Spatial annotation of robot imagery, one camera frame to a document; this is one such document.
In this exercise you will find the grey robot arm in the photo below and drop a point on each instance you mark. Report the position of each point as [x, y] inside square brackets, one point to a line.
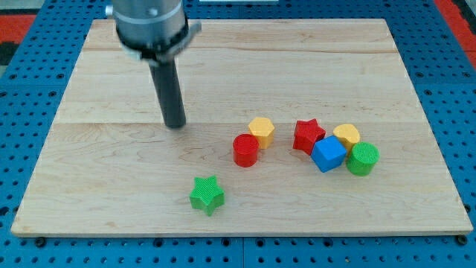
[153, 30]

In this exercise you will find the wooden board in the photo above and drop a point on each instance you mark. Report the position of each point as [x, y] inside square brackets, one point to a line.
[110, 168]

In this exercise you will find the green star block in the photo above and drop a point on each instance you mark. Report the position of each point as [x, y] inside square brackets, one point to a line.
[206, 195]

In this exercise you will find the yellow hexagon block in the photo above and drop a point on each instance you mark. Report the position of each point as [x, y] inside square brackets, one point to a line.
[263, 130]

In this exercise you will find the green cylinder block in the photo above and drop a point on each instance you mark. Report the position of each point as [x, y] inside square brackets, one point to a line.
[362, 158]

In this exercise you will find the red cylinder block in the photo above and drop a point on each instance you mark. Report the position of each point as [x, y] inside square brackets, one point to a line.
[245, 150]

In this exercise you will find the yellow heart block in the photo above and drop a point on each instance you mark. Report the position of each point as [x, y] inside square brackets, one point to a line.
[348, 135]

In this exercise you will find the red star block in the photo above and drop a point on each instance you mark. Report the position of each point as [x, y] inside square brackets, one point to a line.
[306, 134]

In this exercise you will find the blue cube block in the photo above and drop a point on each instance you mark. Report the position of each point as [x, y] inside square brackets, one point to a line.
[328, 153]

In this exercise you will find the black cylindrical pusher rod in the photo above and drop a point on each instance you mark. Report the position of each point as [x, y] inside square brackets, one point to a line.
[167, 88]

